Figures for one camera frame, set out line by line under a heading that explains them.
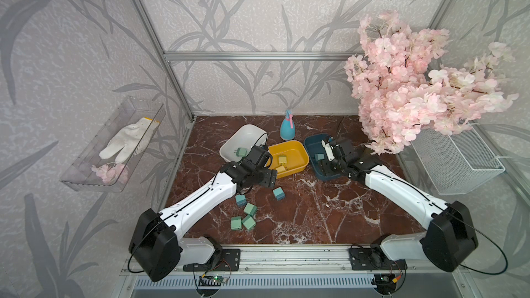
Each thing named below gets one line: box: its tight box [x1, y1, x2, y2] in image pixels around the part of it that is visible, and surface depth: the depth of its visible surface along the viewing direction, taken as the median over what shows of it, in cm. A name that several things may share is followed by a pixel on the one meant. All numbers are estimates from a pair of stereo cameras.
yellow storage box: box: [266, 140, 310, 179], surface depth 103 cm
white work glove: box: [98, 116, 161, 165], surface depth 68 cm
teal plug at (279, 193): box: [272, 186, 286, 201], surface depth 90 cm
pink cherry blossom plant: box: [344, 10, 519, 156], surface depth 57 cm
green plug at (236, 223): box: [230, 215, 243, 231], surface depth 82 cm
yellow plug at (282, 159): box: [278, 154, 288, 165], surface depth 101 cm
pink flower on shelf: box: [91, 163, 130, 185], surface depth 60 cm
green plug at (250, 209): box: [242, 202, 258, 216], surface depth 86 cm
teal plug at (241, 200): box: [235, 194, 248, 207], surface depth 88 cm
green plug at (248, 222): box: [241, 214, 257, 231], surface depth 82 cm
